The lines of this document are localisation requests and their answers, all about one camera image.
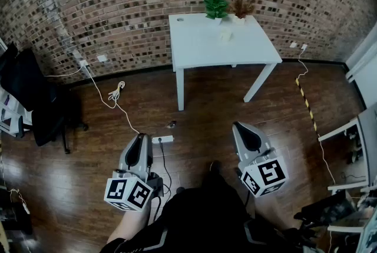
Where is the white table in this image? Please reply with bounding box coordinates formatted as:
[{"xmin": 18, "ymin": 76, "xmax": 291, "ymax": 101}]
[{"xmin": 168, "ymin": 13, "xmax": 283, "ymax": 111}]

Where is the yellow black striped floor tape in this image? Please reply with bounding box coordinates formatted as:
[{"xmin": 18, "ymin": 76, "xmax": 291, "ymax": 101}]
[{"xmin": 295, "ymin": 78, "xmax": 320, "ymax": 138}]

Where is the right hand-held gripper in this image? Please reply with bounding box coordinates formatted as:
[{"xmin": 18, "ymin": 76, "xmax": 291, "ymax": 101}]
[{"xmin": 232, "ymin": 121, "xmax": 289, "ymax": 198}]

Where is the thin white cable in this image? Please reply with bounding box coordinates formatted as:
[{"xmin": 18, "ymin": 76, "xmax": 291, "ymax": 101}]
[{"xmin": 296, "ymin": 48, "xmax": 336, "ymax": 185}]

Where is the person's left forearm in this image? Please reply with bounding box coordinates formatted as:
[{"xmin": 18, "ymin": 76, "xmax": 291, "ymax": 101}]
[{"xmin": 106, "ymin": 209, "xmax": 151, "ymax": 245}]

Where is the person's black clothing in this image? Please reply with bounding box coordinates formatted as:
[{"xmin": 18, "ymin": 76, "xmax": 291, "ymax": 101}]
[{"xmin": 100, "ymin": 160, "xmax": 298, "ymax": 253}]

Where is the white power strip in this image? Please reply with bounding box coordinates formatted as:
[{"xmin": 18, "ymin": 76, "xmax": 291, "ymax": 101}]
[{"xmin": 151, "ymin": 135, "xmax": 174, "ymax": 144}]

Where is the brown dried potted plant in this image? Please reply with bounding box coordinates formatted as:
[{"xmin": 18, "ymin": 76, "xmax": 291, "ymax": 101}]
[{"xmin": 229, "ymin": 0, "xmax": 256, "ymax": 25}]

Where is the black office chair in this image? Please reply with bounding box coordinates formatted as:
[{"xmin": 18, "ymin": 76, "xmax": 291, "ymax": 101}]
[{"xmin": 0, "ymin": 42, "xmax": 89, "ymax": 155}]

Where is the white door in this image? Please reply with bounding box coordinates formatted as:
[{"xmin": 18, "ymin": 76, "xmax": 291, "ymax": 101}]
[{"xmin": 346, "ymin": 22, "xmax": 377, "ymax": 108}]

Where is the green potted plant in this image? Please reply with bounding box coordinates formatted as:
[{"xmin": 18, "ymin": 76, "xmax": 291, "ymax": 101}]
[{"xmin": 202, "ymin": 0, "xmax": 230, "ymax": 26}]

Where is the white shelf unit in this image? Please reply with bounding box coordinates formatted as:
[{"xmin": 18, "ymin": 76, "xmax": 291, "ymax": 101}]
[{"xmin": 0, "ymin": 39, "xmax": 33, "ymax": 138}]

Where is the person's right forearm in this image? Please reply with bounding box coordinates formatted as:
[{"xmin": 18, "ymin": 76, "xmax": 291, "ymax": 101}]
[{"xmin": 253, "ymin": 187, "xmax": 295, "ymax": 232}]

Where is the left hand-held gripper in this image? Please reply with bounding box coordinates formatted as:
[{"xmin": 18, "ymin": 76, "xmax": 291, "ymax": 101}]
[{"xmin": 104, "ymin": 132, "xmax": 164, "ymax": 212}]

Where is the white desk frame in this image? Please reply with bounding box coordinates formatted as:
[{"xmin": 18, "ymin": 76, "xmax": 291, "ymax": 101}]
[{"xmin": 318, "ymin": 101, "xmax": 377, "ymax": 235}]

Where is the long white cable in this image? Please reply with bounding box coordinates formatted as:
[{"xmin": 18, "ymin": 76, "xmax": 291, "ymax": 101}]
[{"xmin": 44, "ymin": 62, "xmax": 141, "ymax": 135}]

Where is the coiled white cable bundle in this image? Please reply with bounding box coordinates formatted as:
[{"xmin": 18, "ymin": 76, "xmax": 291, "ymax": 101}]
[{"xmin": 108, "ymin": 81, "xmax": 126, "ymax": 103}]

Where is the black cable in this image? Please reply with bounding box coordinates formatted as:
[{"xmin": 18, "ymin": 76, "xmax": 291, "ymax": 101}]
[{"xmin": 148, "ymin": 138, "xmax": 173, "ymax": 223}]

